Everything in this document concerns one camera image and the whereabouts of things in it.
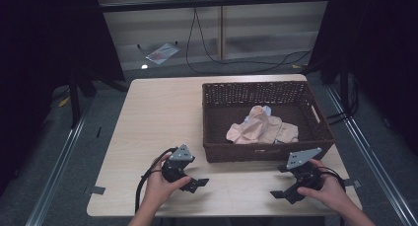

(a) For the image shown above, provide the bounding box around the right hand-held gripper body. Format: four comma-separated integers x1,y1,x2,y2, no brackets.
278,147,325,194

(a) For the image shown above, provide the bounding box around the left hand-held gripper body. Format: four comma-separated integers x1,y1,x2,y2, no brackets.
161,143,195,188

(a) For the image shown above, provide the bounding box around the peach garment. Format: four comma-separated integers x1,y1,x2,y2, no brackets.
225,105,300,146

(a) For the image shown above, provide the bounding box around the brown wicker basket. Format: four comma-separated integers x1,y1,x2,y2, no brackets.
201,80,336,164

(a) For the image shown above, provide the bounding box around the person's left hand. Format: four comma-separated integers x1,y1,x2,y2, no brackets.
144,153,192,206

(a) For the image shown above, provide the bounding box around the person's right hand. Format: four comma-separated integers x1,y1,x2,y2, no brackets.
297,158,347,211

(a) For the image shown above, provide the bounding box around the grey tape strip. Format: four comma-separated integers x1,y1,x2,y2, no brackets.
84,185,107,196
342,179,363,189

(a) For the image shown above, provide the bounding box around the black metal stand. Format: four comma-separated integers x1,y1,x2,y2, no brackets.
66,67,130,129
301,52,360,125

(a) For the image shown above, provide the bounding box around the clear plastic packet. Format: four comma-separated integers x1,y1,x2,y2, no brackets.
145,42,181,66

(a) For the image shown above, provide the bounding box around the dark curtain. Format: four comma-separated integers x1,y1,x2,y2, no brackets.
0,0,126,195
308,0,418,148

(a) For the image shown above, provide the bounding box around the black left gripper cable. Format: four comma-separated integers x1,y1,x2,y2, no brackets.
134,147,178,214

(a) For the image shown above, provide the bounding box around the metal floor rail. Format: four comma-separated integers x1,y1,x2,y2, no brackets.
25,97,95,226
324,83,418,226

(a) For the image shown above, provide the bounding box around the long black floor cable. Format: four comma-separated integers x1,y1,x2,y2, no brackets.
184,7,314,75

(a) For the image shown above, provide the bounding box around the light wooden post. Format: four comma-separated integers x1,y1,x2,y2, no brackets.
218,0,229,61

